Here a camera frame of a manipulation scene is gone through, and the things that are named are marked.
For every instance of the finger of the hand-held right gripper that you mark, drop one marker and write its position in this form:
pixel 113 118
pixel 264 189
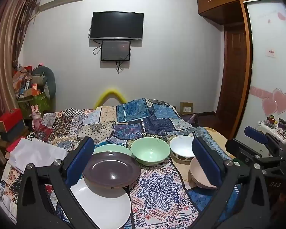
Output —
pixel 255 132
pixel 238 149

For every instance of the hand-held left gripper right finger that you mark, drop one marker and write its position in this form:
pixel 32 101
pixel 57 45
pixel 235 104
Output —
pixel 202 159

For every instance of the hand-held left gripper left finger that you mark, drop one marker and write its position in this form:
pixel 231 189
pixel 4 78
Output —
pixel 82 162

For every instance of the pink bowl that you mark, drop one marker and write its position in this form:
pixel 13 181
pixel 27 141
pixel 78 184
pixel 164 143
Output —
pixel 195 173

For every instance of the white dotted bowl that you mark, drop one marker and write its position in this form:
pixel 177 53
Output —
pixel 181 145

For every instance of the purple plate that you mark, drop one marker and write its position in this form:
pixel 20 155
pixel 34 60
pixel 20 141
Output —
pixel 109 169

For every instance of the green plate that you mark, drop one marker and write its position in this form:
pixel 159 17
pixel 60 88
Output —
pixel 109 148

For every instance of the white plate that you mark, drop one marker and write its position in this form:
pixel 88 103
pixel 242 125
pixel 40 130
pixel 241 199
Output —
pixel 102 205

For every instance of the green bowl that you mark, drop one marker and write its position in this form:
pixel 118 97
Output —
pixel 150 151

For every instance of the white sticker-covered case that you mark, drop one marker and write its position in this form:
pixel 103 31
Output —
pixel 264 126

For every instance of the white crumpled cloth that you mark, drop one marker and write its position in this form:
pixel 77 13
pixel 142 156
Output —
pixel 35 152

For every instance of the cardboard box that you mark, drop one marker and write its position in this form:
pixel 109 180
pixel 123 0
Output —
pixel 186 107

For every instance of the patchwork blanket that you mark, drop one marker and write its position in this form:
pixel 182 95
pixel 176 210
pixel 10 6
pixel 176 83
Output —
pixel 157 190

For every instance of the white heart-patterned sliding door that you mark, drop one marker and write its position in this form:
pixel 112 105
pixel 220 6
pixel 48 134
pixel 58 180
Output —
pixel 269 71

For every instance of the pink bunny toy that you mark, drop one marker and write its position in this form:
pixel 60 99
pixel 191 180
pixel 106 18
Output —
pixel 35 118

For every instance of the brown wooden door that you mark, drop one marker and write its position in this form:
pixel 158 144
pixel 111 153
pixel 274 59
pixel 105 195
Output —
pixel 232 71

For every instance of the green box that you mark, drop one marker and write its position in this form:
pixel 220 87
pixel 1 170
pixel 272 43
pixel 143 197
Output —
pixel 40 102

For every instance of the dark grey box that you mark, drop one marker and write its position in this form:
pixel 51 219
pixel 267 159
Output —
pixel 14 132

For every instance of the pile of paper boxes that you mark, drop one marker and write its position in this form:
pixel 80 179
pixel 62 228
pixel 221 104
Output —
pixel 7 190

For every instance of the red box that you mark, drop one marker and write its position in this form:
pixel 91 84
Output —
pixel 9 119

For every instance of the pile of colourful packages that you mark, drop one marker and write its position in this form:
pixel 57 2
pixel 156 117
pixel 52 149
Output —
pixel 26 81

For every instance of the small black monitor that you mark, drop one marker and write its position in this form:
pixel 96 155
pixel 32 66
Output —
pixel 115 50

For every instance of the wooden wardrobe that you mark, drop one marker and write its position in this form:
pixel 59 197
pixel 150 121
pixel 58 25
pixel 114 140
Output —
pixel 219 4

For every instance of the striped brown curtain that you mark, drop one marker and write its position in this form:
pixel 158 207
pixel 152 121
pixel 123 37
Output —
pixel 4 52

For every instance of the black wall television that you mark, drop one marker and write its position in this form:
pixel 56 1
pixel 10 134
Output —
pixel 116 25

